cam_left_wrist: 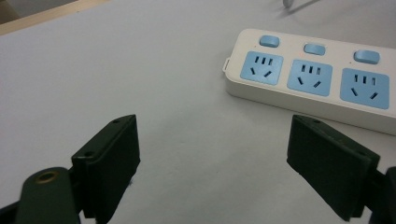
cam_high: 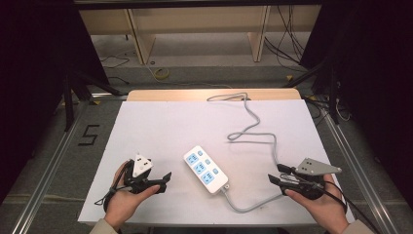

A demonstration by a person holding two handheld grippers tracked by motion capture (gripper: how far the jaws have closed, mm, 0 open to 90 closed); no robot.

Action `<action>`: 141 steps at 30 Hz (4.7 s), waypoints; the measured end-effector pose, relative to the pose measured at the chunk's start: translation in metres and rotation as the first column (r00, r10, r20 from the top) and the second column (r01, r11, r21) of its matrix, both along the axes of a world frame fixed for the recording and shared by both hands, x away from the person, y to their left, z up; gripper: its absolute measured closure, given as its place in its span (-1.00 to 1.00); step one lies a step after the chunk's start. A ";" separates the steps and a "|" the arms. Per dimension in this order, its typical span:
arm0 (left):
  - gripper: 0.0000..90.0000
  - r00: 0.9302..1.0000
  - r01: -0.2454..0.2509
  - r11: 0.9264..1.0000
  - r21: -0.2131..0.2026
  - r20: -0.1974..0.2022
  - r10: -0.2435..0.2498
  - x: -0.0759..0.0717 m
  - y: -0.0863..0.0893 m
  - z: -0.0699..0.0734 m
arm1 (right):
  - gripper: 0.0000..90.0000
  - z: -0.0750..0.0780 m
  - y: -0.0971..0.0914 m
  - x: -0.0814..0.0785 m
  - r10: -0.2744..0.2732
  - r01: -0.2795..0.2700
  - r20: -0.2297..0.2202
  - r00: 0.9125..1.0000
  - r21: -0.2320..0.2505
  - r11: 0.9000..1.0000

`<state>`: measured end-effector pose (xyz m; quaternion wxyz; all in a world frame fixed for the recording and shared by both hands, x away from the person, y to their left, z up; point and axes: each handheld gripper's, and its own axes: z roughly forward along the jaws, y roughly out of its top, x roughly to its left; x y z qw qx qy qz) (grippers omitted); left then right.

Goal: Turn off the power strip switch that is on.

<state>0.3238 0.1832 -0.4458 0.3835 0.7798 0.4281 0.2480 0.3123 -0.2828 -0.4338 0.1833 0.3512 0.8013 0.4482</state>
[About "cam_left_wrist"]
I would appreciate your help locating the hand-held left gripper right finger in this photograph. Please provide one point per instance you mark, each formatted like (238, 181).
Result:
(327, 168)

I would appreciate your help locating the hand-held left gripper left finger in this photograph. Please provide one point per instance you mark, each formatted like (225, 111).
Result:
(107, 168)

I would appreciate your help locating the white and blue power strip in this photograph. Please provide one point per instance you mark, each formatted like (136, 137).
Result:
(311, 74)

